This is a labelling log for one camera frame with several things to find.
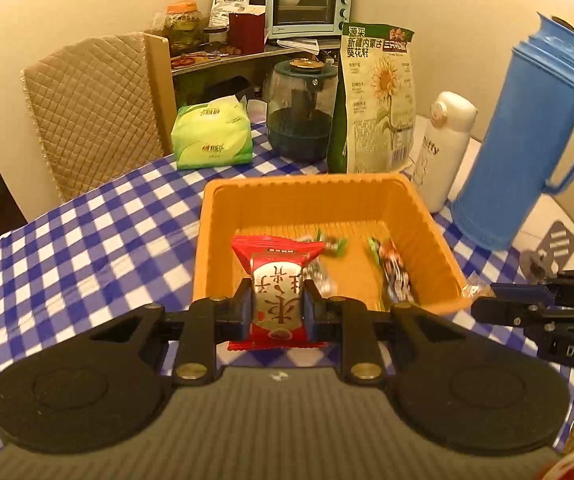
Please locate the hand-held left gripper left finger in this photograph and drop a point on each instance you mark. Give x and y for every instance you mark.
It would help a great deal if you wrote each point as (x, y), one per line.
(243, 307)

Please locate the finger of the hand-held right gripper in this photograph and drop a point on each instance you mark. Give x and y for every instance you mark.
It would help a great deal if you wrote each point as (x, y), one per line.
(517, 291)
(507, 311)

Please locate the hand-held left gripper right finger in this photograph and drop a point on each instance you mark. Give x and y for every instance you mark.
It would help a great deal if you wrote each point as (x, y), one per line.
(312, 310)

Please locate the red snack packet white label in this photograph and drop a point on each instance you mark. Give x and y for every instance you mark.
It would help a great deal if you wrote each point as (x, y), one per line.
(274, 300)

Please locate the clear dark snack packet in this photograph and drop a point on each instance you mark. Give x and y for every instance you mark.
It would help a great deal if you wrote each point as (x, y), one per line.
(319, 272)

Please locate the small green candy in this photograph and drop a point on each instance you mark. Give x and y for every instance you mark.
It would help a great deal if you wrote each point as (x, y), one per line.
(334, 245)

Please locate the long green snack packet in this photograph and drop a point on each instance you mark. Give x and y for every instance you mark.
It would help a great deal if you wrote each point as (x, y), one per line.
(391, 270)

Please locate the orange plastic tray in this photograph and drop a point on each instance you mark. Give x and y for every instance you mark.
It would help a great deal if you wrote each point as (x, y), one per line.
(317, 200)

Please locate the grey phone stand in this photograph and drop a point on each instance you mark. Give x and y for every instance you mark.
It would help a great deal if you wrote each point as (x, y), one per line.
(554, 245)

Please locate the white drink bottle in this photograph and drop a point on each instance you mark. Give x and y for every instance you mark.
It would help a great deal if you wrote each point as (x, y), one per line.
(442, 155)

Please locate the blue thermos jug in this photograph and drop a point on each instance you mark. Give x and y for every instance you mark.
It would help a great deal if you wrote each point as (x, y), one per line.
(517, 135)

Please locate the blue checkered tablecloth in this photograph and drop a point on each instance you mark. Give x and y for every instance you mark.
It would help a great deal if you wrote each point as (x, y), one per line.
(92, 240)

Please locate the green tissue pack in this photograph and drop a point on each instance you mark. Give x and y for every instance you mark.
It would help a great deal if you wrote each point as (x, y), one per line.
(212, 135)

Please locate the dark glass jar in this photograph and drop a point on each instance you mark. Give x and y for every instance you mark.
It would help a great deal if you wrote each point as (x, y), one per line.
(299, 120)

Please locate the green sunflower seed bag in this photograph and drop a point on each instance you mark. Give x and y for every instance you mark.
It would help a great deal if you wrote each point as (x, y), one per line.
(377, 100)

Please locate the wooden shelf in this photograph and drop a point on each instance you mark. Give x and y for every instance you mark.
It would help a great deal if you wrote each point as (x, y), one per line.
(159, 75)

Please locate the beige quilted chair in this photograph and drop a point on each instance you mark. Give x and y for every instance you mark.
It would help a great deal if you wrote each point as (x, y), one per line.
(92, 110)

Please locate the white paper sheets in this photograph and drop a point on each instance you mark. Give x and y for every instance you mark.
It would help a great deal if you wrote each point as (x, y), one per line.
(307, 44)

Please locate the small jar dark lid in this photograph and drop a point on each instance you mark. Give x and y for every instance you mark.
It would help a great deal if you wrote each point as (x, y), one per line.
(216, 35)

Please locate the dark red box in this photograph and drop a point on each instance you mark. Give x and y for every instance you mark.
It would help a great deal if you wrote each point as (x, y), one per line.
(247, 32)

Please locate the glass jar orange lid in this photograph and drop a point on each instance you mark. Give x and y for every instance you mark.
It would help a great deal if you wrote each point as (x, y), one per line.
(183, 27)

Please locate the white paper packet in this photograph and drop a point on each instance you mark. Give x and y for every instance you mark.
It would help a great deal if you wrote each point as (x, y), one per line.
(228, 7)

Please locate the light blue toaster oven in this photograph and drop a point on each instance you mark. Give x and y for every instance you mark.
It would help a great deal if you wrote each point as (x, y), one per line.
(307, 2)

